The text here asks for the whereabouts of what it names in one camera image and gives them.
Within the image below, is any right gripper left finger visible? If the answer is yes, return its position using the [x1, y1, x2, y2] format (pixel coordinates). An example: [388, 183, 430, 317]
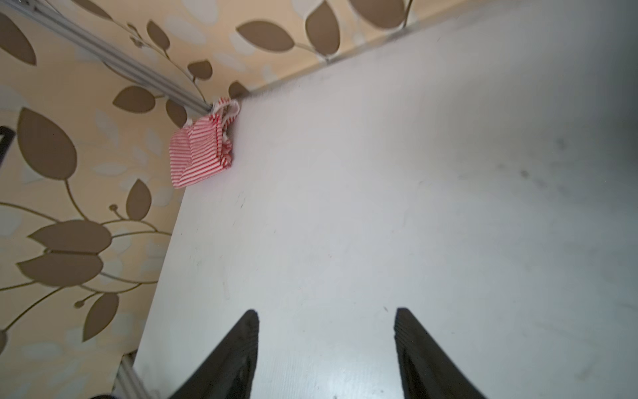
[172, 309, 259, 399]

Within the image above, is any red white striped tank top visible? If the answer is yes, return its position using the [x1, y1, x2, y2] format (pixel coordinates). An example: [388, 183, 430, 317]
[169, 98, 241, 189]

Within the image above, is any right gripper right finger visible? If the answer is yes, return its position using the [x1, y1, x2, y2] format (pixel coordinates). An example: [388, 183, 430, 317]
[394, 308, 485, 399]

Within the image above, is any aluminium frame left post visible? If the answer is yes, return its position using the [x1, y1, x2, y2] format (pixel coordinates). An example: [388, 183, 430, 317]
[1, 1, 211, 114]

